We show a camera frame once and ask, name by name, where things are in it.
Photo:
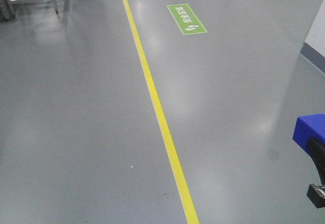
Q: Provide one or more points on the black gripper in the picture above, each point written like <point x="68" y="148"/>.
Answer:
<point x="316" y="151"/>

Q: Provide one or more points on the green floor safety sign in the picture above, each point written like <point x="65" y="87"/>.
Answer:
<point x="186" y="19"/>

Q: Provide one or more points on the blue plastic bottle-shaped part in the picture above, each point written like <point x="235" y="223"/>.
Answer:
<point x="307" y="127"/>

